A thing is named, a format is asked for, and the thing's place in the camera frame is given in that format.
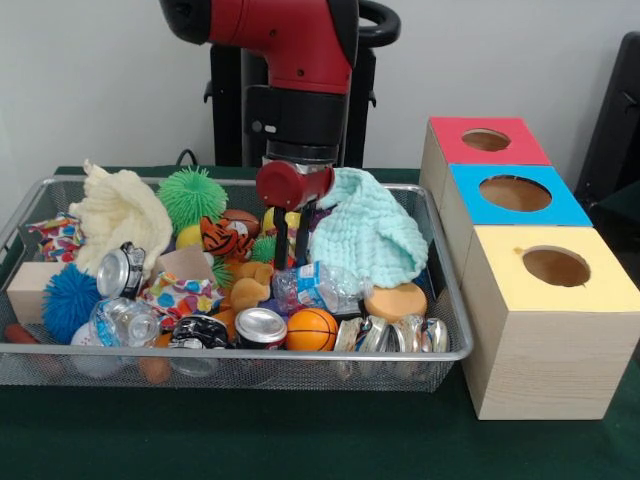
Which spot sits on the green spiky rubber ball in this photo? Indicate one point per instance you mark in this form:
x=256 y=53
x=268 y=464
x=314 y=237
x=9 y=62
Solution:
x=192 y=197

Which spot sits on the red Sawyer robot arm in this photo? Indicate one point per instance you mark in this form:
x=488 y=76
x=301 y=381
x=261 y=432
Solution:
x=300 y=40

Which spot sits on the dark green table cloth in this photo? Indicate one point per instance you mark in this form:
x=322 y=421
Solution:
x=620 y=220
x=300 y=440

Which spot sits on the round orange sponge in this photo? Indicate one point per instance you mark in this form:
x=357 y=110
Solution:
x=395 y=300

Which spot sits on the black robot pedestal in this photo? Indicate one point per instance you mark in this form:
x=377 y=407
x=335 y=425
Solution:
x=225 y=100

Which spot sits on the crushed flattened drink can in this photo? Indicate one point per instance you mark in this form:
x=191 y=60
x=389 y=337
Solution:
x=395 y=334

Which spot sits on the wooden box with three holes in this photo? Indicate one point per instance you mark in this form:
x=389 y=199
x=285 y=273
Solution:
x=540 y=360

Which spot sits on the small orange basketball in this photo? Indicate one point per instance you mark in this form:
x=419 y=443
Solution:
x=312 y=330

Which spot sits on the black floor stand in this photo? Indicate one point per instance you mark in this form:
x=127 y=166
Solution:
x=615 y=125

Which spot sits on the small tiger plush toy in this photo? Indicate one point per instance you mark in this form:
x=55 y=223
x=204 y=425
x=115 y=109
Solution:
x=225 y=240

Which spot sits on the mint green knitted cloth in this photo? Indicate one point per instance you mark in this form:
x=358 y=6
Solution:
x=370 y=235

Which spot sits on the plain wooden block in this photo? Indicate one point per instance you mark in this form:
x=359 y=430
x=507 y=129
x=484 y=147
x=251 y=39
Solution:
x=30 y=295

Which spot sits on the cream knitted cloth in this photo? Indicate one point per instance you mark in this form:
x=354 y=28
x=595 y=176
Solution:
x=125 y=215

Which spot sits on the crushed clear bottle blue label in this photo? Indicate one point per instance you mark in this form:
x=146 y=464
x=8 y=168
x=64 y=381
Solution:
x=320 y=290

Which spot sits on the blue spiky rubber ball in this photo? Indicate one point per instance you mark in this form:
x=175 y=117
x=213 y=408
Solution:
x=70 y=300

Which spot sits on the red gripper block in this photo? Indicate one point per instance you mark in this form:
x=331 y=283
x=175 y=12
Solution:
x=287 y=185

